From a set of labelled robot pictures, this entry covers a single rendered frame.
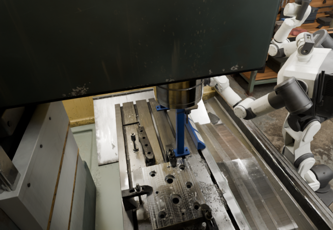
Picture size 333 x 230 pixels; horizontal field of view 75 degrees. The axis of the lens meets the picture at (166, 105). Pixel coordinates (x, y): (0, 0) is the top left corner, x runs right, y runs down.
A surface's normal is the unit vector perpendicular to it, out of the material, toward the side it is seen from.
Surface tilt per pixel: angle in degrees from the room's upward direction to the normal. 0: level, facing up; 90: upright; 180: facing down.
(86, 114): 90
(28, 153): 0
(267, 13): 90
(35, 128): 0
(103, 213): 0
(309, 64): 17
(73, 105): 90
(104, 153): 24
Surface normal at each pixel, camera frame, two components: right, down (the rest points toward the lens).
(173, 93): -0.22, 0.58
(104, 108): 0.06, -0.51
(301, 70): -0.33, -0.72
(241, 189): 0.00, -0.73
